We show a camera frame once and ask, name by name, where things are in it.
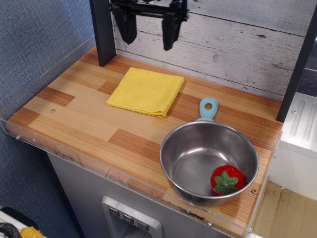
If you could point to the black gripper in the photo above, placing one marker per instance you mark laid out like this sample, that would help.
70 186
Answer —
173 14

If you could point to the yellow towel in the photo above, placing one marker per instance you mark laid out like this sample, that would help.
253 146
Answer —
146 92

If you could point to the red toy strawberry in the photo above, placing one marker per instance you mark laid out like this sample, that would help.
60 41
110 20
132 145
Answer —
226 180

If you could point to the grey toy fridge cabinet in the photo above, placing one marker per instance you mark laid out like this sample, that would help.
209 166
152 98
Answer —
85 190

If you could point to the silver dispenser button panel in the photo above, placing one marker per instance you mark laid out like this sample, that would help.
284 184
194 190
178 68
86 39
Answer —
127 222

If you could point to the white toy sink unit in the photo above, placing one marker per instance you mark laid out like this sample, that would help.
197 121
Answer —
294 162

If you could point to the yellow object bottom corner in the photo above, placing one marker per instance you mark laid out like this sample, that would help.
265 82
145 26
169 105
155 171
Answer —
31 232

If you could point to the dark grey left post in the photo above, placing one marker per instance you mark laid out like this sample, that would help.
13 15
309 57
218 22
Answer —
103 31

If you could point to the dark grey post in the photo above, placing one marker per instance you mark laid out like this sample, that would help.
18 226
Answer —
103 31
299 68

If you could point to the silver bowl with blue handle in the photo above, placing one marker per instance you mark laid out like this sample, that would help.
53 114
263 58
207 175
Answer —
191 152

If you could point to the dark grey right post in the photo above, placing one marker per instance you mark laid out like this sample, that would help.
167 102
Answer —
299 68

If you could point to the clear acrylic guard rail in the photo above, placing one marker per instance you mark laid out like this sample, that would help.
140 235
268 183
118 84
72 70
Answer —
70 119

